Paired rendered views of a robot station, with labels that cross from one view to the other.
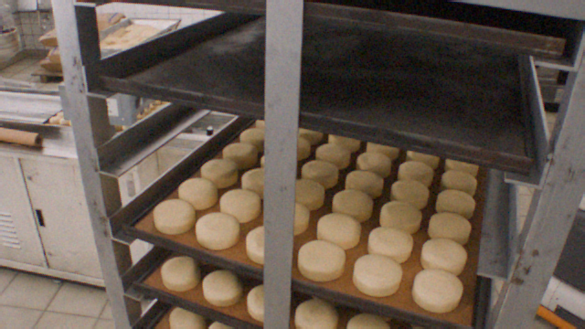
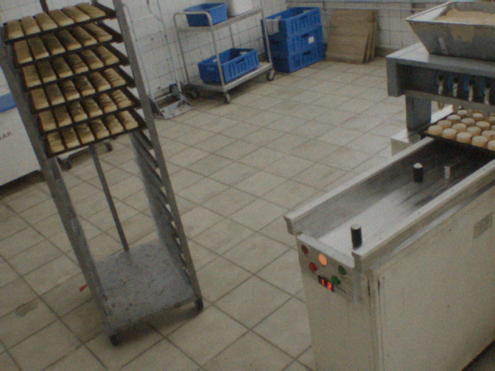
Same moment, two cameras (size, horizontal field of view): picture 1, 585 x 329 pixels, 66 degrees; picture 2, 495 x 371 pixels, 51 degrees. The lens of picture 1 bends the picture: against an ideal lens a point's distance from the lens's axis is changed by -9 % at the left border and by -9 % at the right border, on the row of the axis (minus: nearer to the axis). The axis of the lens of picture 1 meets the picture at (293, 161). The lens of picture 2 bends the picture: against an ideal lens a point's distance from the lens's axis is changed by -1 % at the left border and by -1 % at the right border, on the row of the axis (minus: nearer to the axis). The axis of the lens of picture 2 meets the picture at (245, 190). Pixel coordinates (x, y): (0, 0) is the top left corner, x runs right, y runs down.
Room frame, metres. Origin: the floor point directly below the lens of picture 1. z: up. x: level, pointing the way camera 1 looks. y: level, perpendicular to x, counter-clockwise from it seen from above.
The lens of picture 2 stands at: (2.85, -1.07, 1.77)
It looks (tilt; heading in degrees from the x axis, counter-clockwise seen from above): 28 degrees down; 141
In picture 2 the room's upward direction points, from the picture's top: 11 degrees counter-clockwise
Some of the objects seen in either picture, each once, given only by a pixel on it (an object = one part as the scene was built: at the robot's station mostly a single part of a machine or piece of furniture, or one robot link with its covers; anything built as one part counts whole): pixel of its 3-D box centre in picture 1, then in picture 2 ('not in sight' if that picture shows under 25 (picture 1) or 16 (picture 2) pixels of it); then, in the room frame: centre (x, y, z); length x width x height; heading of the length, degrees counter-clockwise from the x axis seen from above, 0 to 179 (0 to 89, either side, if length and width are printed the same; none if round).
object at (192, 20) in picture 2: not in sight; (205, 14); (-1.46, 2.42, 0.87); 0.40 x 0.30 x 0.16; 0
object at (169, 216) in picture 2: not in sight; (152, 191); (0.73, 0.08, 0.60); 0.64 x 0.03 x 0.03; 159
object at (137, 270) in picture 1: (244, 174); (105, 29); (0.73, 0.08, 1.41); 0.64 x 0.03 x 0.03; 159
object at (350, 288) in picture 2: not in sight; (328, 268); (1.99, -0.10, 0.77); 0.24 x 0.04 x 0.14; 171
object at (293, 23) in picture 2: not in sight; (291, 22); (-1.37, 3.56, 0.50); 0.60 x 0.40 x 0.20; 89
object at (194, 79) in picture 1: (369, 38); not in sight; (0.66, -0.10, 1.68); 0.60 x 0.40 x 0.02; 159
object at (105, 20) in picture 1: (91, 22); not in sight; (5.43, 2.40, 0.62); 0.72 x 0.42 x 0.17; 93
